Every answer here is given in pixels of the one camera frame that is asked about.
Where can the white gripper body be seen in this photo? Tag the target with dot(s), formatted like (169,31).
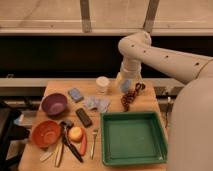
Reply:
(125,84)

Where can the red bowl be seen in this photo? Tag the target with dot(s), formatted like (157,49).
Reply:
(46,133)

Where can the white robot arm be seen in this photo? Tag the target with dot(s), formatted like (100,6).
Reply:
(190,133)

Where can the purple bowl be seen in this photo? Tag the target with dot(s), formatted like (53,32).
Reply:
(54,104)

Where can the white cup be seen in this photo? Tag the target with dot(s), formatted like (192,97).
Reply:
(102,84)

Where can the blue sponge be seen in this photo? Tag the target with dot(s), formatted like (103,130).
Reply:
(76,95)

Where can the black remote bar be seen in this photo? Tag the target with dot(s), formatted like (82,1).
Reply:
(84,118)

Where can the green plastic tray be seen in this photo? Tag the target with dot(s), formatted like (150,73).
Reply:
(132,138)

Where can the silver fork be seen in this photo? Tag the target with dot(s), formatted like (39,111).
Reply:
(94,133)

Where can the yellow red apple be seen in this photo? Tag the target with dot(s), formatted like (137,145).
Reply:
(75,134)

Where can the orange carrot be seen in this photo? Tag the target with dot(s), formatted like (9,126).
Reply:
(83,146)

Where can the white plastic spoon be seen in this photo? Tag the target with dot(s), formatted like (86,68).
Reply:
(47,154)

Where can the black chair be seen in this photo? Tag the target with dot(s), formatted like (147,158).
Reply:
(9,131)

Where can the cream handled knife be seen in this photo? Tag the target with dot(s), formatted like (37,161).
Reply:
(59,153)

